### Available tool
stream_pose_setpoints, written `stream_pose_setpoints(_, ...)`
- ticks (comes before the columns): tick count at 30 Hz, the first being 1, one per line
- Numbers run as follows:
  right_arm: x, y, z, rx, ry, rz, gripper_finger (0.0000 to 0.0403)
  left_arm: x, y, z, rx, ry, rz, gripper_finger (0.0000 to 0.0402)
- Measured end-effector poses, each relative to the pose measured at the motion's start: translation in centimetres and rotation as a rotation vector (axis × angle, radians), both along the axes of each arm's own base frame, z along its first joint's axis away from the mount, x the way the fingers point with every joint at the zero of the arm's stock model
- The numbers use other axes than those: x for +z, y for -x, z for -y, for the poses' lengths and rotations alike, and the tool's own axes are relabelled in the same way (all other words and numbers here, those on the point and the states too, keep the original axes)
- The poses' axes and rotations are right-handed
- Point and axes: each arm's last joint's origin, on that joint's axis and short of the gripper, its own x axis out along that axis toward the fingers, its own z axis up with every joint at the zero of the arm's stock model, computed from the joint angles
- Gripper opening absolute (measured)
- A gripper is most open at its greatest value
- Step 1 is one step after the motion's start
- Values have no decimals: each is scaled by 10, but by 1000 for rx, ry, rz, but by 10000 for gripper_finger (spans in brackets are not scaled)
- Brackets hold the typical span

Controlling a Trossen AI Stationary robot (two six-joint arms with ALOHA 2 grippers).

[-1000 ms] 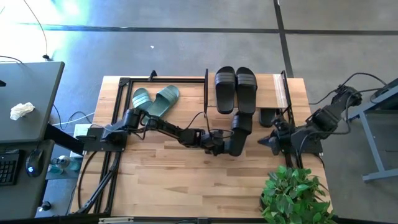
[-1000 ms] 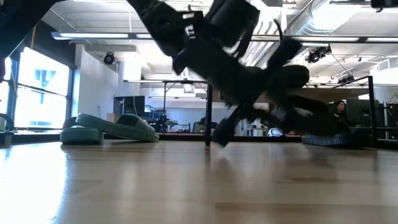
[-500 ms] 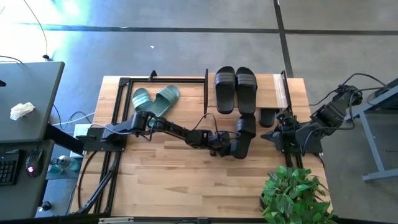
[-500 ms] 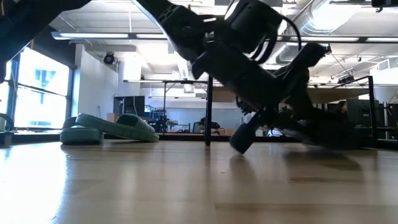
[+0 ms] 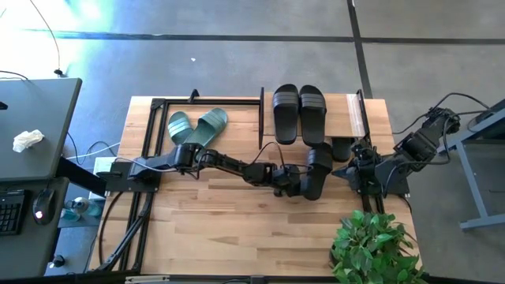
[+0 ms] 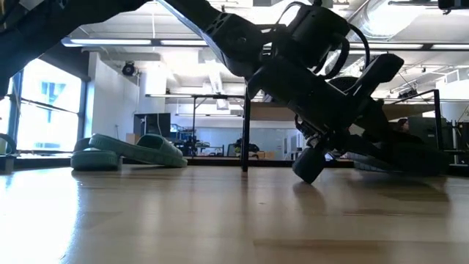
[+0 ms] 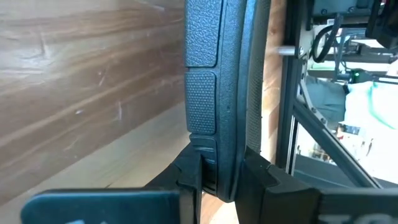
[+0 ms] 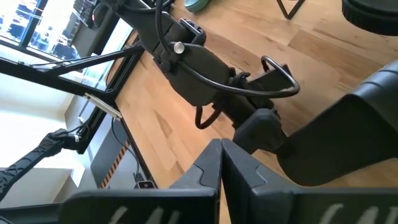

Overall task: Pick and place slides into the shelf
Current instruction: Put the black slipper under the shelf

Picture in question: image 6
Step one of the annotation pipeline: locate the black monitor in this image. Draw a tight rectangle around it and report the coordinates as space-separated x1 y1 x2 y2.
133 112 172 139
408 116 440 147

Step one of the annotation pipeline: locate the long ceiling light bar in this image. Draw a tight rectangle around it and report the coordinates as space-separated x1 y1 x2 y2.
60 36 469 51

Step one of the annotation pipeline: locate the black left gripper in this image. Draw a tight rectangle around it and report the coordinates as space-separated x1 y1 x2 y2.
252 54 426 184

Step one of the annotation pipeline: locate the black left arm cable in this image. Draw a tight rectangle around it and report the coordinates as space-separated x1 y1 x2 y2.
278 1 371 80

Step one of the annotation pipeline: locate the green rubber slide sandal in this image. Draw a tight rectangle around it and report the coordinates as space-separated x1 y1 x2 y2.
70 137 122 172
89 133 188 169

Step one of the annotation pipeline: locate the round black ceiling speaker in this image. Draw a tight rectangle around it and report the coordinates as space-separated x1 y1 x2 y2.
121 61 137 77

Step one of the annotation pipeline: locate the wooden shelf with black frame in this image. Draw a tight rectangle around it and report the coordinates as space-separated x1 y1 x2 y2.
240 89 444 173

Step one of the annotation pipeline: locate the large bright window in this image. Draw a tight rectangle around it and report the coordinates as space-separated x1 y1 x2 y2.
16 58 84 153

